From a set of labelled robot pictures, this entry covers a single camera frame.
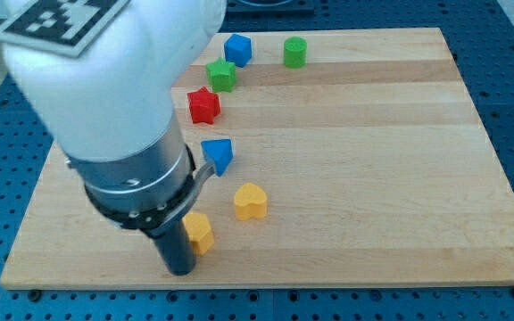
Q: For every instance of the yellow hexagon block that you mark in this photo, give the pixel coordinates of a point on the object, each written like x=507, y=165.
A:
x=199, y=232

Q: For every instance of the yellow heart block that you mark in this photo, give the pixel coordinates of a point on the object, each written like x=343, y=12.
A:
x=250, y=201

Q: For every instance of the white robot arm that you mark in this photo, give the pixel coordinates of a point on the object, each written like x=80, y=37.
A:
x=111, y=111

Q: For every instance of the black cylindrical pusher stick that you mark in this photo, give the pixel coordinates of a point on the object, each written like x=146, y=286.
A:
x=175, y=248

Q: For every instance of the green cylinder block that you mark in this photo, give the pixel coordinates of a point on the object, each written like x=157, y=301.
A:
x=295, y=52

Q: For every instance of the green star block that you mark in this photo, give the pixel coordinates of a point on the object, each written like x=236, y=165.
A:
x=221, y=75

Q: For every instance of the red star block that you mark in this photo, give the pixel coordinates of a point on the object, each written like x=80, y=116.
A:
x=204, y=106

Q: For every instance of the wooden board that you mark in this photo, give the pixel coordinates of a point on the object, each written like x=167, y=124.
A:
x=375, y=161

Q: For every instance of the blue cube block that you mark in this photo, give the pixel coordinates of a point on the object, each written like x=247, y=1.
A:
x=238, y=49

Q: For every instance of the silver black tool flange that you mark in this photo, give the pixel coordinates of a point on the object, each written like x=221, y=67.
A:
x=139, y=191

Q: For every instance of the blue triangle block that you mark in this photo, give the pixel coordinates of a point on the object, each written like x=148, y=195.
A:
x=219, y=152

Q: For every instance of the black white fiducial tag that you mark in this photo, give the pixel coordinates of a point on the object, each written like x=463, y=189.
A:
x=63, y=27

